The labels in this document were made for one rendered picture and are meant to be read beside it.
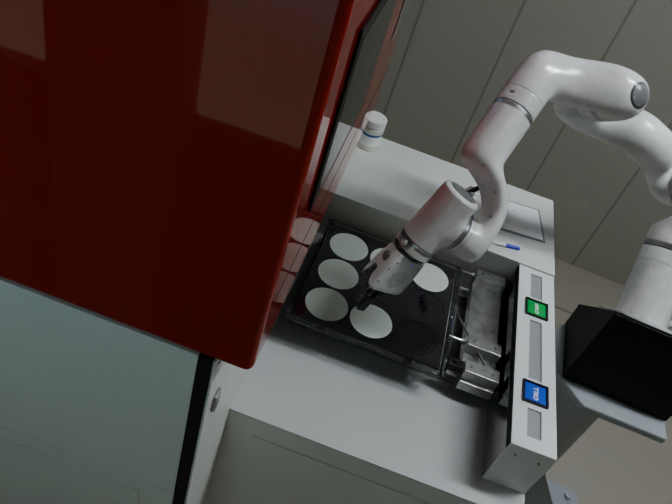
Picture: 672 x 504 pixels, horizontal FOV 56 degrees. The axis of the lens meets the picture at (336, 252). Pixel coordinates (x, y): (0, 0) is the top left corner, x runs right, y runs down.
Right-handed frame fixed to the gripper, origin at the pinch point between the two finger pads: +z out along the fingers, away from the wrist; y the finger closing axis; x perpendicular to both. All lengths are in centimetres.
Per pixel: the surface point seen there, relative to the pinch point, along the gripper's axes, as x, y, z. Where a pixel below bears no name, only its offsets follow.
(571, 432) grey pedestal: -27, 72, 6
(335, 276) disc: 14.4, 5.0, 6.6
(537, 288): -2.8, 45.7, -18.5
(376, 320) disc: -0.2, 8.8, 4.8
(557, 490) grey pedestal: -24, 131, 45
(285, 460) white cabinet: -18.7, -6.4, 31.8
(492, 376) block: -20.7, 25.8, -4.0
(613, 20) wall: 107, 137, -87
